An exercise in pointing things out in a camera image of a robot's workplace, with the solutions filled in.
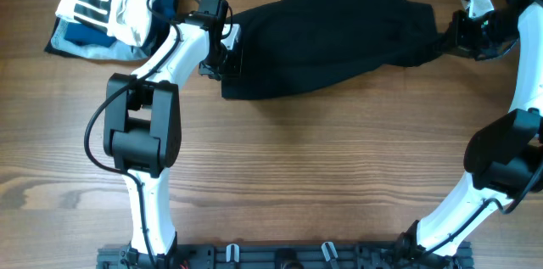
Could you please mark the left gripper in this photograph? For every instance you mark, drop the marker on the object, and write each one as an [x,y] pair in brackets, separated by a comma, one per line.
[235,69]

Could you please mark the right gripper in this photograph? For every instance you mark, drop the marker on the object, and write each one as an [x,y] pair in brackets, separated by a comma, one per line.
[461,39]

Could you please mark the black polo shirt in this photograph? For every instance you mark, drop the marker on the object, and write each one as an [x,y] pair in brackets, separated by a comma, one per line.
[291,47]

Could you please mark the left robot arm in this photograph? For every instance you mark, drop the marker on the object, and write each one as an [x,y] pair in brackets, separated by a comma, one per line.
[142,126]

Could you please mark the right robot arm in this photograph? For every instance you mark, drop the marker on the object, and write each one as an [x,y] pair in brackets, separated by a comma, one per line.
[501,163]

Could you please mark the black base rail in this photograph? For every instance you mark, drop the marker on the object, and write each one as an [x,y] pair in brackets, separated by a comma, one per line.
[365,255]

